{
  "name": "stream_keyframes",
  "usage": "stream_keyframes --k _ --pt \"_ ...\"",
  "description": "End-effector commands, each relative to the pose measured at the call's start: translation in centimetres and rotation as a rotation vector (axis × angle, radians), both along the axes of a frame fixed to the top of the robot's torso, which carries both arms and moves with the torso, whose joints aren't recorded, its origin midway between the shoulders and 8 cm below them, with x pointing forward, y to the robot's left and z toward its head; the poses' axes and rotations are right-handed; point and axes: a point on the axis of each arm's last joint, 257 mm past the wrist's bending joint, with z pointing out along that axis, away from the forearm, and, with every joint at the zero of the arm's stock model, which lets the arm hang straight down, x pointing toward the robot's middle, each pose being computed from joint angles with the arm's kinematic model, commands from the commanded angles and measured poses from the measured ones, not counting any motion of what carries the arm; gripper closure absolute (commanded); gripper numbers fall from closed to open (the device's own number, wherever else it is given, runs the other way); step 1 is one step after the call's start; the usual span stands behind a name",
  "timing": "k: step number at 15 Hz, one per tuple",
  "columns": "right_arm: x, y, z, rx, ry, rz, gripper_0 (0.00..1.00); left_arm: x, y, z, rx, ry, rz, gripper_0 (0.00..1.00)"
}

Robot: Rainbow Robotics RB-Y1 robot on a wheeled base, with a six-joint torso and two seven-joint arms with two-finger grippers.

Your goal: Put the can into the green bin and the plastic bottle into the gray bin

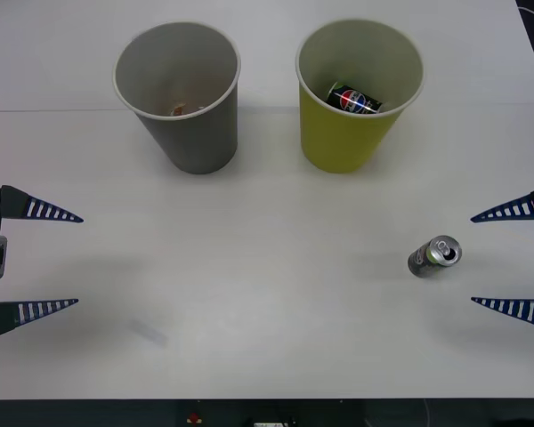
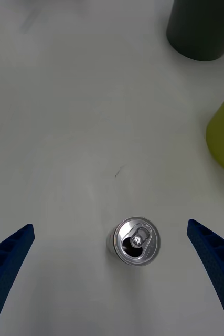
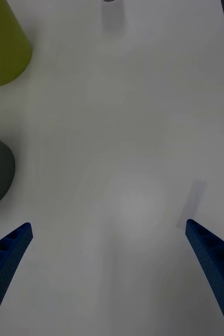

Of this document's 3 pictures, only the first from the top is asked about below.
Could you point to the grey-green drink can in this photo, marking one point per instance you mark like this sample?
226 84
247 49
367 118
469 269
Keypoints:
423 262

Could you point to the black drink can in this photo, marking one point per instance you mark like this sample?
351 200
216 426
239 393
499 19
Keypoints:
353 100

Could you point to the grey plastic bin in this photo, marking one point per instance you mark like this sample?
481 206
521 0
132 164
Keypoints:
191 142

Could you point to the plastic bottle with orange label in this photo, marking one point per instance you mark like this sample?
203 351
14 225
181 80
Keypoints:
178 110

